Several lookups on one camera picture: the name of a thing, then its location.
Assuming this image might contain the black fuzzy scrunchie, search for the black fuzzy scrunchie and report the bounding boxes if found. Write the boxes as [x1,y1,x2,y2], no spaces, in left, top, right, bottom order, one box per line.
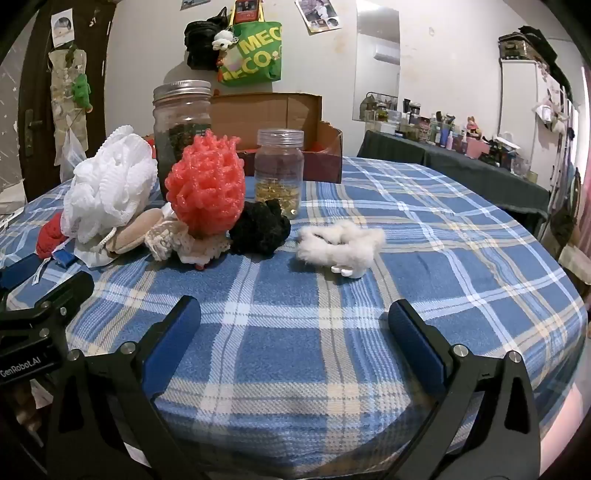
[228,200,291,256]

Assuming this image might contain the photo on door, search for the photo on door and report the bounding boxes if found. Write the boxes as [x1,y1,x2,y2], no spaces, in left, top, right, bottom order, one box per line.
[51,14,75,47]

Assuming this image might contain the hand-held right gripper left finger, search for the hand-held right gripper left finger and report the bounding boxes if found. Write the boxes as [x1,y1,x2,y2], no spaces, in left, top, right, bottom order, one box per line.
[46,295,204,480]

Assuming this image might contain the beige round puff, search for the beige round puff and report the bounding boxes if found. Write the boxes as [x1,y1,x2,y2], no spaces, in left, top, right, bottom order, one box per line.
[105,208,164,254]

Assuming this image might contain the red rabbit-shaped towel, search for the red rabbit-shaped towel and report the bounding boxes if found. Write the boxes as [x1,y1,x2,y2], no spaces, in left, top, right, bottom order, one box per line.
[36,210,70,260]

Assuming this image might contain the blue plaid blanket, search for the blue plaid blanket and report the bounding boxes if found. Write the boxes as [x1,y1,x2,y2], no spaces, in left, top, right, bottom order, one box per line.
[0,157,589,467]

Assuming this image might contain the cream crochet scrunchie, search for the cream crochet scrunchie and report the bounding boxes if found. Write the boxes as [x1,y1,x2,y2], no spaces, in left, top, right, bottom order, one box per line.
[144,217,232,268]

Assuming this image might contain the dark wooden door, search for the dark wooden door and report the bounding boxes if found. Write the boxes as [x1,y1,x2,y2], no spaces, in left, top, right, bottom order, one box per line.
[18,0,116,204]

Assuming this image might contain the coral mesh bath loofah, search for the coral mesh bath loofah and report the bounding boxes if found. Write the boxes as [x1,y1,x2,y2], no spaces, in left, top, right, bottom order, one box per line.
[165,130,247,238]

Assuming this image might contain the red card holder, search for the red card holder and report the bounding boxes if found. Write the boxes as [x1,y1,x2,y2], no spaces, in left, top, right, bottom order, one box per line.
[235,0,259,24]

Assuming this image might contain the white mesh bath loofah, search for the white mesh bath loofah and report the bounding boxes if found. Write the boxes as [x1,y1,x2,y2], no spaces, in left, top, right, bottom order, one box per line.
[61,124,160,244]

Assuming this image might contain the green plush toy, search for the green plush toy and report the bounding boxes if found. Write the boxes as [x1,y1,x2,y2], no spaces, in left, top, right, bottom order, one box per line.
[71,74,93,112]

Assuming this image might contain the clear plastic bag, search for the clear plastic bag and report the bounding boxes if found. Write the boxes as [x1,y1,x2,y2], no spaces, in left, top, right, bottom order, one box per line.
[60,131,88,183]

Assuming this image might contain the wall photo collage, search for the wall photo collage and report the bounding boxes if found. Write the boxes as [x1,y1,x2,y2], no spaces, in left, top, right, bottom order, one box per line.
[295,0,342,33]

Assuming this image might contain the black bag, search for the black bag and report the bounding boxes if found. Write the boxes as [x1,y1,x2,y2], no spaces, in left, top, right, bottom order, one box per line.
[184,14,227,71]

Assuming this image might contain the wall mirror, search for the wall mirror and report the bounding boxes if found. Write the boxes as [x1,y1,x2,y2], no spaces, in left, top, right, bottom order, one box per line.
[353,0,400,123]

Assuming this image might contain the beige hanging organizer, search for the beige hanging organizer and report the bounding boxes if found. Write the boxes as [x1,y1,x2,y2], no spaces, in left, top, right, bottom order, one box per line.
[48,46,88,153]

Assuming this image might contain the small clear plastic jar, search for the small clear plastic jar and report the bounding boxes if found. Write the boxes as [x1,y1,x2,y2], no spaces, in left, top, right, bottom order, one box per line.
[254,129,305,220]

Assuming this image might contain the white wardrobe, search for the white wardrobe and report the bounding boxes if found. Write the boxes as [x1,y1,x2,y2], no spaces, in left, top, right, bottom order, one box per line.
[499,60,578,195]

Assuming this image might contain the grey suitcase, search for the grey suitcase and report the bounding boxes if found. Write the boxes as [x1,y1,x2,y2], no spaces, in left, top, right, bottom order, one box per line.
[499,32,550,63]

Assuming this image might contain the white fluffy scrunchie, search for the white fluffy scrunchie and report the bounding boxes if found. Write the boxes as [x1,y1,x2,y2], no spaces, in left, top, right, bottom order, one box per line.
[295,220,386,280]

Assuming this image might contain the dark clothes pile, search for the dark clothes pile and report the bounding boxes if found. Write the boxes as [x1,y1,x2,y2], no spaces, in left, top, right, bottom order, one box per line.
[517,25,573,88]

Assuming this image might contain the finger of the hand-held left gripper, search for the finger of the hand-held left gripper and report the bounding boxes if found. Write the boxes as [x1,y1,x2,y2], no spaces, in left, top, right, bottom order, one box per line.
[0,256,43,291]
[0,271,95,324]

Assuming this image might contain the dark cloth covered table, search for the dark cloth covered table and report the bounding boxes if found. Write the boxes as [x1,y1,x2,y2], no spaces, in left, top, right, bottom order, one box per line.
[358,130,552,222]

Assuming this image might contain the cluttered dark table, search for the cluttered dark table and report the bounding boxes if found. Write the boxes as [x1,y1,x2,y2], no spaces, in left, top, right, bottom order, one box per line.
[360,92,541,181]

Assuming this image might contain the white translucent cloth packet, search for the white translucent cloth packet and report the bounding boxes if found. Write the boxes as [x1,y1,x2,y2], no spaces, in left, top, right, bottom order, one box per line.
[74,240,116,268]

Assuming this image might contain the cardboard box red inside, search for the cardboard box red inside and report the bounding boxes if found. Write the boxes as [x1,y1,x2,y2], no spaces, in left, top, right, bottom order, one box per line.
[145,92,343,184]

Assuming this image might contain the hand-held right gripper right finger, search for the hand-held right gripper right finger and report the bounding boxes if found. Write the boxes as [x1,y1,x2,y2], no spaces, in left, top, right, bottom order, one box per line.
[387,299,541,480]

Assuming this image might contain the green tote bag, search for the green tote bag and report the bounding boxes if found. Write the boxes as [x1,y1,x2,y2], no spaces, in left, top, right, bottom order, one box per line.
[218,21,283,87]

